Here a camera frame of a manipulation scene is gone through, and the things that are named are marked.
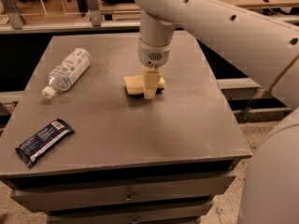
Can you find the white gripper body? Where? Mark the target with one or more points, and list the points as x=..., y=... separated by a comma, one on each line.
x=154, y=55

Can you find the yellow sponge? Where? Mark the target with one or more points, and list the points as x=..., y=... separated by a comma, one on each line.
x=134, y=84

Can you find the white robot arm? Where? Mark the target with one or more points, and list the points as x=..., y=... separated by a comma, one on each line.
x=264, y=49

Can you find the clear plastic water bottle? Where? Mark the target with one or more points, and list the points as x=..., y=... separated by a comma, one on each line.
x=66, y=74

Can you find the grey drawer cabinet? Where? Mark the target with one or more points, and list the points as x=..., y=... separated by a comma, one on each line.
x=173, y=153

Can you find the upper drawer knob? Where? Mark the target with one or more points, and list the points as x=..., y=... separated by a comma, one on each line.
x=129, y=198

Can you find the drawer knob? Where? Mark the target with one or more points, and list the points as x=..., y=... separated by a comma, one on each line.
x=134, y=221
x=129, y=198

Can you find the dark blue snack wrapper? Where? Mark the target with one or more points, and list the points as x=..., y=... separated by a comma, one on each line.
x=37, y=145

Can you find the grey metal railing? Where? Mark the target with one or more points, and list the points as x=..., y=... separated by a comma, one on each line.
x=12, y=19

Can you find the lower drawer knob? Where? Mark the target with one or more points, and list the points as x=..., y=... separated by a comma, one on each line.
x=134, y=221

